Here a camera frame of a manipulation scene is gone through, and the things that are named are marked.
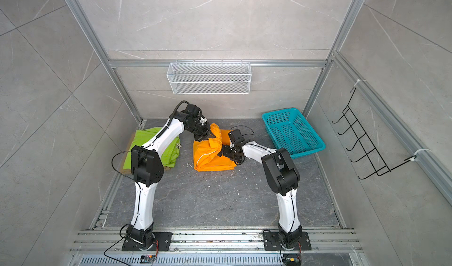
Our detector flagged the orange shorts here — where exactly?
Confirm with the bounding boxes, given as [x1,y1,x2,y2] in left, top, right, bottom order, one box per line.
[193,124,237,172]

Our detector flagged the lime green shorts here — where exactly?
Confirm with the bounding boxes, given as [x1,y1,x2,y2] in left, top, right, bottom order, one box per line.
[122,126,181,171]

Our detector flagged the teal plastic basket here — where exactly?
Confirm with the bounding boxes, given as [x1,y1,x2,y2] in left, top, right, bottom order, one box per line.
[262,108,326,159]

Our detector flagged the khaki tan shorts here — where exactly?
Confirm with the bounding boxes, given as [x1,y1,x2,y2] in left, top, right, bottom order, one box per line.
[119,167,132,175]

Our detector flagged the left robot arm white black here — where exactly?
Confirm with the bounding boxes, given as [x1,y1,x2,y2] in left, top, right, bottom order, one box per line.
[126,113,214,251]

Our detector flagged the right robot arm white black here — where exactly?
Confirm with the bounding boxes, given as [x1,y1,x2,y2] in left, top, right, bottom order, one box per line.
[218,141,303,248]

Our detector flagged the yellow black connector right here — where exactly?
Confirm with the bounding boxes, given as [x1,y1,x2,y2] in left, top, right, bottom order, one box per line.
[281,254,302,266]

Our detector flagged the small green circuit board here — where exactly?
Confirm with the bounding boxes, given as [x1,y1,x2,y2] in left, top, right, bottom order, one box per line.
[140,254,158,264]

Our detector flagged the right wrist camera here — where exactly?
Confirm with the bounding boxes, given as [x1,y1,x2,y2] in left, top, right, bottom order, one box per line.
[228,129,245,147]

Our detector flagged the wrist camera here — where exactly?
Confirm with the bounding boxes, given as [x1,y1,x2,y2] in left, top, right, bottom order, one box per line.
[228,129,245,147]
[183,104,202,120]

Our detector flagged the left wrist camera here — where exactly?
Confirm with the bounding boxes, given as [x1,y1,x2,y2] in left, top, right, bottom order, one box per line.
[183,104,202,120]

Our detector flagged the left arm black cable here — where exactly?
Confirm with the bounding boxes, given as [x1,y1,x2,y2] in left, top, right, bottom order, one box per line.
[167,100,190,125]

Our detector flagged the white wire mesh basket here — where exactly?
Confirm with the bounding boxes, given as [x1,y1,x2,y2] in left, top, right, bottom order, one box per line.
[167,62,252,95]

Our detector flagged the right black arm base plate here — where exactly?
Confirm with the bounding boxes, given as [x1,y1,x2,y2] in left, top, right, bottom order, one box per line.
[262,230,312,251]

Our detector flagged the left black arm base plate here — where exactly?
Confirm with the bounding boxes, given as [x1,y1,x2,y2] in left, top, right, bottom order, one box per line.
[121,232,173,252]

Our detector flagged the black wire hook rack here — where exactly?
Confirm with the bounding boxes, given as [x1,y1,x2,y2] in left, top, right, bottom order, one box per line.
[331,87,418,181]

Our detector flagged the aluminium frame rail front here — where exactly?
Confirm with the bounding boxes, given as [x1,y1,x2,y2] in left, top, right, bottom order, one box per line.
[69,228,363,254]

